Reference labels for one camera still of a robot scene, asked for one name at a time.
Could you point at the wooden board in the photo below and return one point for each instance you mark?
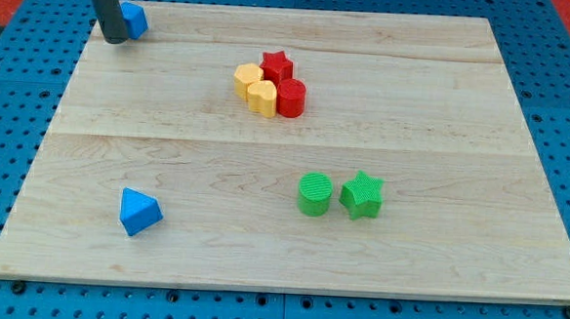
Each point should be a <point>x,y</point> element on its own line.
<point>424,103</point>

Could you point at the yellow heart block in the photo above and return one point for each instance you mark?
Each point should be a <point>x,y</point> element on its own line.
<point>261,98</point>

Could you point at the green cylinder block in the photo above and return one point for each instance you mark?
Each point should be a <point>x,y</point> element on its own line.
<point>314,194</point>

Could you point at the red cylinder block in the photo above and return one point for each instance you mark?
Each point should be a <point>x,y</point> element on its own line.
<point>291,98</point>

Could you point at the green star block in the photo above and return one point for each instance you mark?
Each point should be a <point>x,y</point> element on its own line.
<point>362,197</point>

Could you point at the yellow hexagon block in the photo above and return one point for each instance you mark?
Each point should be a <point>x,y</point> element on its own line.
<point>245,75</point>

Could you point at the red star block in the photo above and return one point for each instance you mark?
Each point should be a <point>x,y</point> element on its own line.
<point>277,67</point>

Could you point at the blue triangle block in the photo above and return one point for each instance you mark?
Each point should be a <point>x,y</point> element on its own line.
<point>138,211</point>

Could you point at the blue cube block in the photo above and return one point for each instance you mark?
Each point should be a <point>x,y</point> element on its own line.
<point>134,18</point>

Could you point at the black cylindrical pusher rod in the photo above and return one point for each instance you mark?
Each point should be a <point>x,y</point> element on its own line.
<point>109,16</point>

